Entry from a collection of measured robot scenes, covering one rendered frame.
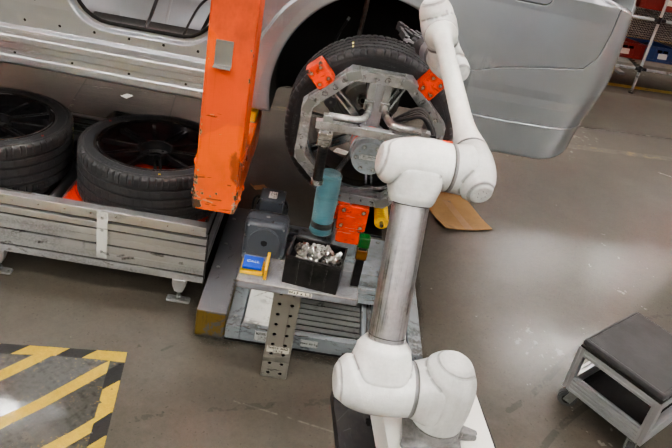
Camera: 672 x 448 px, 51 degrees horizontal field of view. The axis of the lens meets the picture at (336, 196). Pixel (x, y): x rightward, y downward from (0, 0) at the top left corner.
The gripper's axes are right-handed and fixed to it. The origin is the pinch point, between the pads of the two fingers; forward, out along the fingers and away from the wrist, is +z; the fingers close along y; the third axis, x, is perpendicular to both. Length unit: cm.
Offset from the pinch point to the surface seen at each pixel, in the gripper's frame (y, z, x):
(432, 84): 8.6, -17.0, -13.7
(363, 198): -1, -13, -66
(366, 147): -13.6, -22.6, -37.8
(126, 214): -84, 20, -96
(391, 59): -2.2, -2.6, -11.3
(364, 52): -11.3, 2.1, -11.6
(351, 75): -17.8, -4.8, -18.3
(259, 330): -36, -23, -122
